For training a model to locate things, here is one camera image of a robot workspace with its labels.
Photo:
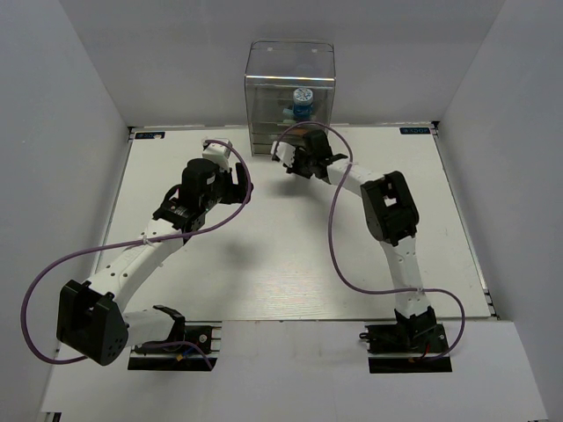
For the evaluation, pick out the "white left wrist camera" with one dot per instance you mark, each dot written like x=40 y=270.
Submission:
x=218 y=153

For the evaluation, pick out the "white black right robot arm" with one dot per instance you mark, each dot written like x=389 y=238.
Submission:
x=391 y=218

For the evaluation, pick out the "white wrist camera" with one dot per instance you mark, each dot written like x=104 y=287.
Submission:
x=218 y=153
x=283 y=153

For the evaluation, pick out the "blue corner label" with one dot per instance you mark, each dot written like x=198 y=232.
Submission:
x=150 y=135
x=415 y=130

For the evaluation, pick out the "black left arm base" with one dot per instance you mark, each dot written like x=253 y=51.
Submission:
x=195 y=349

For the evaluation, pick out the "blue white round jar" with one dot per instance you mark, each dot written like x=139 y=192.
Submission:
x=302 y=103

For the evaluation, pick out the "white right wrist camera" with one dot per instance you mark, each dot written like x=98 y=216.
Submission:
x=283 y=153

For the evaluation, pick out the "blue right corner label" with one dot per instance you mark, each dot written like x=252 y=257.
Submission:
x=415 y=130

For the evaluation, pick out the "blue highlighter marker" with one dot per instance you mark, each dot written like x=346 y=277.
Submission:
x=288 y=117

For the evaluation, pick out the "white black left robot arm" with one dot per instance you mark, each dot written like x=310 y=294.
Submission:
x=92 y=316

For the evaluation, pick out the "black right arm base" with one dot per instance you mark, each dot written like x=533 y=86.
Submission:
x=391 y=351

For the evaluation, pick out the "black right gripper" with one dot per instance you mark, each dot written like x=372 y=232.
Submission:
x=298 y=152

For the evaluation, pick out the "blue left corner label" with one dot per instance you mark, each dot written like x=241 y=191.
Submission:
x=150 y=135

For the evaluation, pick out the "clear acrylic drawer organizer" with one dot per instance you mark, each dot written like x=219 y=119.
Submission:
x=274 y=69

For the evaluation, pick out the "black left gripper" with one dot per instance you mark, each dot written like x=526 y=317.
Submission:
x=237 y=192

